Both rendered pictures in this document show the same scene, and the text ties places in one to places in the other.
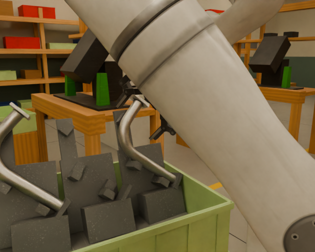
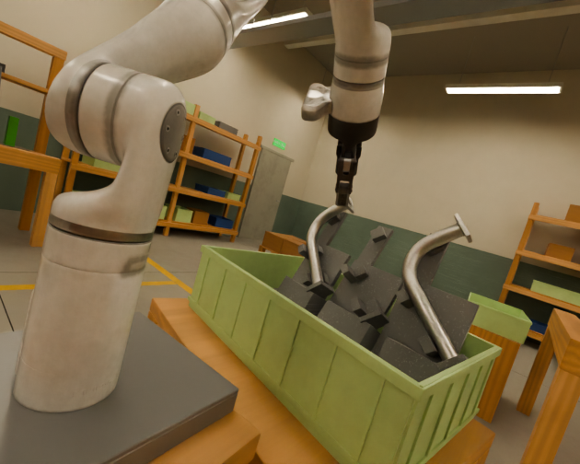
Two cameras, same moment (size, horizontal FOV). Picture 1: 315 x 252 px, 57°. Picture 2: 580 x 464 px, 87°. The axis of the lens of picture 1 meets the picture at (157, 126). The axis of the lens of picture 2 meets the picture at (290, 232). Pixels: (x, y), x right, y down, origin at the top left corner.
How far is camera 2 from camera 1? 0.64 m
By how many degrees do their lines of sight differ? 75
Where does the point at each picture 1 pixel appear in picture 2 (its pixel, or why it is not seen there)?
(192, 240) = (333, 377)
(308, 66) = not seen: outside the picture
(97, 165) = (380, 283)
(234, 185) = not seen: hidden behind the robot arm
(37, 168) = (335, 254)
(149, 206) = (384, 353)
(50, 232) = (296, 297)
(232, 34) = (342, 29)
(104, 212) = (338, 316)
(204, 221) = (359, 368)
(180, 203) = not seen: hidden behind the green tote
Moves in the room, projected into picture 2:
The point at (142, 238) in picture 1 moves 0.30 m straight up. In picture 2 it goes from (285, 307) to (333, 146)
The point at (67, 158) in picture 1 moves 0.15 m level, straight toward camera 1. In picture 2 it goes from (361, 261) to (319, 252)
